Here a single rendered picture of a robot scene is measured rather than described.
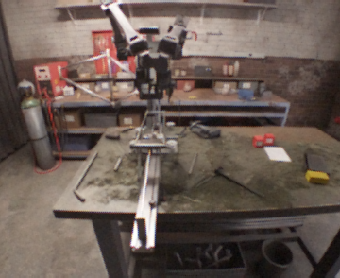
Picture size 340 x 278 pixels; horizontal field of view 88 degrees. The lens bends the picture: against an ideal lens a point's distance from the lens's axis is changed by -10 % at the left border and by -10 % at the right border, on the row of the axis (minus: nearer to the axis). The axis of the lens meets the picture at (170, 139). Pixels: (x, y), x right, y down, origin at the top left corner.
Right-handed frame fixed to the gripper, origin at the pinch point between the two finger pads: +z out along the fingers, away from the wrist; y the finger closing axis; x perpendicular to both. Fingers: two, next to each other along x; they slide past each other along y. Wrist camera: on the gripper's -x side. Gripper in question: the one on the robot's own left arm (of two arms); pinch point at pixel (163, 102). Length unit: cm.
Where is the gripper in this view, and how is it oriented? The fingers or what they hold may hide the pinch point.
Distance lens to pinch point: 91.0
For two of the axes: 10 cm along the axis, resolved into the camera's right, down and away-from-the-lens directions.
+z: 0.0, 8.9, 4.5
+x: -0.3, -4.5, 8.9
